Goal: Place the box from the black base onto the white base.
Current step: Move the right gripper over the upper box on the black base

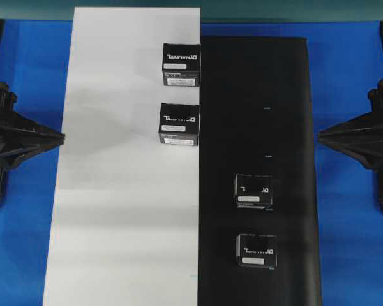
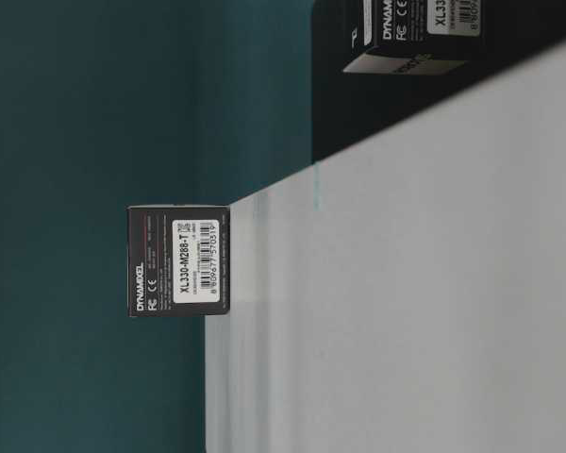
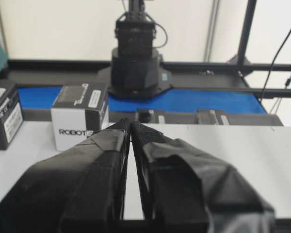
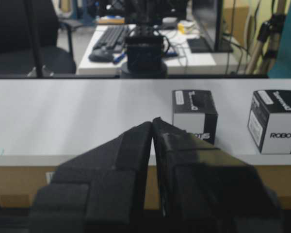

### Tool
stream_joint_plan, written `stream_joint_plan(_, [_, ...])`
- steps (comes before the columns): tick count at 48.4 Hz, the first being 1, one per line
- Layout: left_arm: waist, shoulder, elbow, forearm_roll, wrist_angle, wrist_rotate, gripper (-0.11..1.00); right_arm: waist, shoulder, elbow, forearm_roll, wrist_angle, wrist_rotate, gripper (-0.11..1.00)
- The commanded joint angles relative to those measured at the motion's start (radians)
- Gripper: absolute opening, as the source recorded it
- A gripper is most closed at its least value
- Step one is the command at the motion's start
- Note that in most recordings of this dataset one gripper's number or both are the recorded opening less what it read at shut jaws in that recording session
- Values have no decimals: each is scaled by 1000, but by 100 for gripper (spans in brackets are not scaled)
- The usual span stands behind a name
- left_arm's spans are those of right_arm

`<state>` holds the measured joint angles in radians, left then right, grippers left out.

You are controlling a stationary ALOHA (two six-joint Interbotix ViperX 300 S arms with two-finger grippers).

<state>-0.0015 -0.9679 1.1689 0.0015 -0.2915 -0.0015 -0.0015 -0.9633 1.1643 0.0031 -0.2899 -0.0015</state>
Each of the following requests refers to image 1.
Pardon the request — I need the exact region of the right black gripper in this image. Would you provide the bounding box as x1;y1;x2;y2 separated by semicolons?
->
317;79;383;170

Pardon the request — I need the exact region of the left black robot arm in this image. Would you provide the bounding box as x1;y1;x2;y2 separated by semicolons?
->
0;20;66;201

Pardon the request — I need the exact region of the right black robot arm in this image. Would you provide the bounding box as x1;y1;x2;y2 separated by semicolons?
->
318;21;383;212

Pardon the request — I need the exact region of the black dynamixel box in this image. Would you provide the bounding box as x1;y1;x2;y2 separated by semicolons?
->
234;174;273;211
158;103;200;146
162;43;200;87
236;233;278;270

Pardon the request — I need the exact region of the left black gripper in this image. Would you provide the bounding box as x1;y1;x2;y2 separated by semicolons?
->
0;82;65;170

